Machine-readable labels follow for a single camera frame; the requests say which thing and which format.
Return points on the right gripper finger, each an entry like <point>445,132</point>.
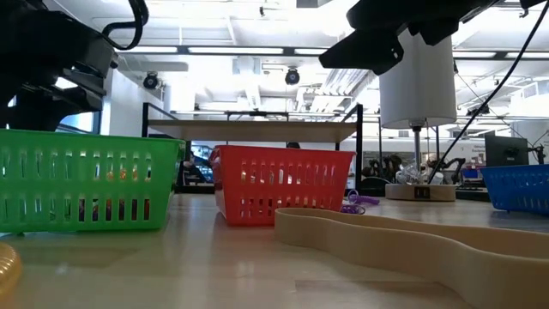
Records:
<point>364,51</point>

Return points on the blue plastic basket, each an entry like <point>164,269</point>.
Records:
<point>514,173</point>

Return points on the red plastic basket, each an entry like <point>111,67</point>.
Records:
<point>279,154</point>

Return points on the white shade table lamp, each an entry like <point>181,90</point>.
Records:
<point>416,94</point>

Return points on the crumpled clear plastic wrap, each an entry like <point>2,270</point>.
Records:
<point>409,175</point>

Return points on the beige rubber band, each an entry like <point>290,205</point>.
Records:
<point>386,240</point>

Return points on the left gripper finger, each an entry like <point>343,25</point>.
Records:
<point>43,107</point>

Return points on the black background robot arm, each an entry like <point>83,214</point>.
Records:
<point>454,163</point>

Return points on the purple spiral wrist coil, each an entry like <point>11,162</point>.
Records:
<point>354,209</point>
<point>364,199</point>

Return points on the black ceiling spotlight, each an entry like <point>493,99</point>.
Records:
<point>292,76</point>
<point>150,80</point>

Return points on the black computer monitor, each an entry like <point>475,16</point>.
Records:
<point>506,150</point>

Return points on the person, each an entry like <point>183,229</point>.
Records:
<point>193,169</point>
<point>293,145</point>

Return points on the green plastic basket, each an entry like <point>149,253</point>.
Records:
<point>86,141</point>

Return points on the long ceiling light bar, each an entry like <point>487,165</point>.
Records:
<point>236,50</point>

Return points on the wooden shelf riser black legs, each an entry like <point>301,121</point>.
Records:
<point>257,131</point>

